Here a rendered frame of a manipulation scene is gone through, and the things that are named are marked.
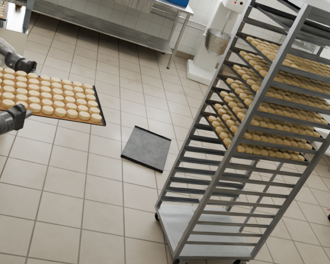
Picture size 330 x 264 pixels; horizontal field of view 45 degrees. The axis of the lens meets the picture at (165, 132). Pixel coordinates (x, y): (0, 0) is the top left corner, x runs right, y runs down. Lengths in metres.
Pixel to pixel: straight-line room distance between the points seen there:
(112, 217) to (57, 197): 0.41
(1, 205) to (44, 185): 0.37
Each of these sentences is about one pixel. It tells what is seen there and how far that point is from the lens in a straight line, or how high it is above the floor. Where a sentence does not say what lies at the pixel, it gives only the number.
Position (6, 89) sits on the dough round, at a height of 1.02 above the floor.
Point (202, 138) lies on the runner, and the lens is 2.69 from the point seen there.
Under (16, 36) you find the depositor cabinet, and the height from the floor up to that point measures 0.80.
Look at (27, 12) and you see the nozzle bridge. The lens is 3.25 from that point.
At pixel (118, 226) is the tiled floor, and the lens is 2.93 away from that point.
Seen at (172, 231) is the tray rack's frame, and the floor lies 0.15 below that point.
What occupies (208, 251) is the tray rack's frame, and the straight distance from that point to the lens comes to 2.85.
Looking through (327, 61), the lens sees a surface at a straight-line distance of 2.25.
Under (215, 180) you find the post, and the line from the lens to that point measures 2.32.
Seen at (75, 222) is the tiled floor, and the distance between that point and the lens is 2.85.
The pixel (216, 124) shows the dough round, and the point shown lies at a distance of 2.48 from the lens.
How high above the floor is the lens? 1.96
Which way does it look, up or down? 28 degrees down
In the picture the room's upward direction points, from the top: 23 degrees clockwise
